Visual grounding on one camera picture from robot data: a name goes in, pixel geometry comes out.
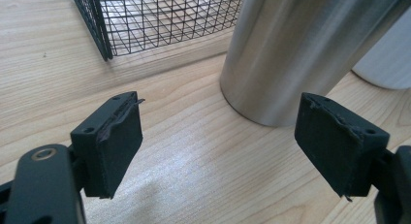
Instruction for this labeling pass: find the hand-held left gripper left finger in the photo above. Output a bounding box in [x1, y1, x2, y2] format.
[69, 90, 145, 200]

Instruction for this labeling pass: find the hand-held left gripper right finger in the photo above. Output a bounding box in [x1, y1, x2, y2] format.
[294, 91, 391, 203]

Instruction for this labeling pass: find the stainless steel cup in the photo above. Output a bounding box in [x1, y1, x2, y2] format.
[219, 0, 411, 128]

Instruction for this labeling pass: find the black wire mesh basket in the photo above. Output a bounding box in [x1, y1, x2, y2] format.
[69, 0, 246, 62]

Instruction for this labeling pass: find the white cup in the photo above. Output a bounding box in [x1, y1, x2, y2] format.
[351, 7, 411, 91]

